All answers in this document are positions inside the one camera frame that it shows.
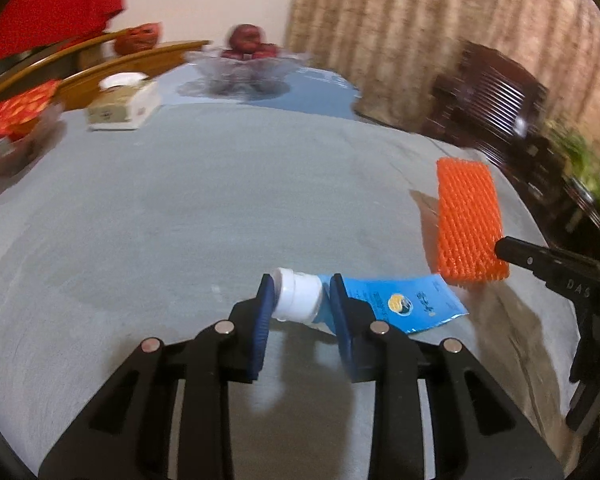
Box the red patterned packet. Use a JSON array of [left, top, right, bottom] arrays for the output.
[[0, 80, 61, 161]]

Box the beige patterned curtain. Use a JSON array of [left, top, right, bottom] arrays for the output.
[[285, 0, 600, 171]]

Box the tissue box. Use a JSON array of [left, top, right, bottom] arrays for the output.
[[86, 72, 161, 132]]

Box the red fruit ornament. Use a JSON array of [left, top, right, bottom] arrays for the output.
[[112, 21, 163, 56]]

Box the dark wooden side table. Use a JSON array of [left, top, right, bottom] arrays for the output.
[[525, 140, 600, 233]]

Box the green potted plant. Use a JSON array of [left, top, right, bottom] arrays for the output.
[[545, 120, 600, 211]]

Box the blue plastic sheet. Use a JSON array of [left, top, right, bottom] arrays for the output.
[[177, 67, 363, 121]]

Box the dark wooden armchair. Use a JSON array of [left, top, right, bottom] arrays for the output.
[[430, 40, 551, 181]]

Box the light wooden chair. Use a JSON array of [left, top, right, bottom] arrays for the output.
[[57, 40, 213, 111], [0, 27, 131, 111]]

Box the orange foam net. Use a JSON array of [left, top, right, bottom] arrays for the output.
[[436, 156, 511, 286]]

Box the red cloth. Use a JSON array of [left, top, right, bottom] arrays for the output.
[[0, 0, 127, 68]]

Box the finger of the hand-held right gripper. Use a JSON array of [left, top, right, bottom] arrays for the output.
[[494, 236, 600, 307]]

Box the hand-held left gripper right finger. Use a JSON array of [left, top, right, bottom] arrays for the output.
[[329, 272, 566, 480]]

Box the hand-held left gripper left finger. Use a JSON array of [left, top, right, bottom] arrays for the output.
[[37, 272, 281, 480]]

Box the clear glass fruit bowl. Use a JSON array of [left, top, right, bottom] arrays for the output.
[[185, 42, 313, 86]]

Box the blue tube with white cap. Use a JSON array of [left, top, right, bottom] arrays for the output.
[[271, 267, 470, 336]]

